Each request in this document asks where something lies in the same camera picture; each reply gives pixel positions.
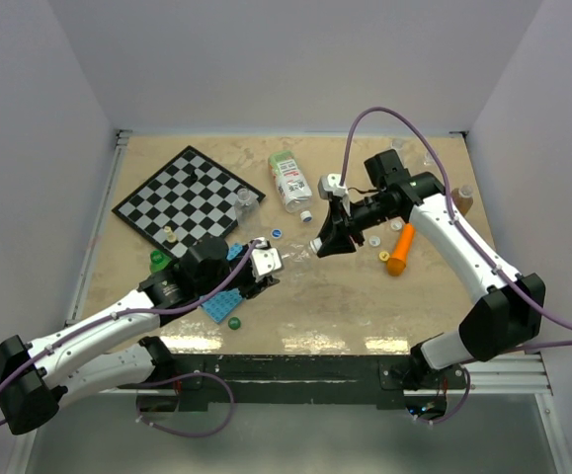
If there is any aluminium frame rail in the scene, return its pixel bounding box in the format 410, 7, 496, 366
76, 128, 133, 277

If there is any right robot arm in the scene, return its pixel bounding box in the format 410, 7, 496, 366
311, 150, 545, 388

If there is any blue studded baseplate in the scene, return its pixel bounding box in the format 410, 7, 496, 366
200, 242, 247, 325

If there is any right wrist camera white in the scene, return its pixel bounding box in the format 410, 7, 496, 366
317, 173, 349, 200

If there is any clear bottle back row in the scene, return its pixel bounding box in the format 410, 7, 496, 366
391, 138, 408, 151

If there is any black white chessboard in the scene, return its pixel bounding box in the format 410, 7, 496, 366
113, 146, 265, 258

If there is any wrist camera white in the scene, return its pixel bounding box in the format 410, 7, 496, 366
250, 237, 284, 282
317, 173, 349, 200

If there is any orange plastic carrot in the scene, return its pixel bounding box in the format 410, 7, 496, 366
386, 223, 415, 277

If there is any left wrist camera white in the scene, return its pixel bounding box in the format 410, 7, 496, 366
250, 237, 284, 282

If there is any orange tea bottle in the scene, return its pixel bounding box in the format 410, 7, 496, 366
451, 185, 474, 216

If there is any green bottle cap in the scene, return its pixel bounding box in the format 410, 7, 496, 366
228, 317, 241, 330

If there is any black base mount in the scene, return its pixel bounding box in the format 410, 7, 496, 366
153, 354, 466, 411

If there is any green plastic bottle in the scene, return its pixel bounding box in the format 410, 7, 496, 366
149, 250, 172, 274

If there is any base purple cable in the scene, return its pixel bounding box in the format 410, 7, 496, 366
135, 372, 233, 437

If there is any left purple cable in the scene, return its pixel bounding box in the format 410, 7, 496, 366
0, 237, 272, 430

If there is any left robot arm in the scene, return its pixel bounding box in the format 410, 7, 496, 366
0, 237, 283, 435

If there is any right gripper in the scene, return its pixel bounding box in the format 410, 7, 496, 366
315, 191, 398, 257

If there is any juice bottle with white label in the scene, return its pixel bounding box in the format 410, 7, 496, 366
268, 150, 313, 223

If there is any cream chess piece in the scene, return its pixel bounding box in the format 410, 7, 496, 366
163, 226, 178, 243

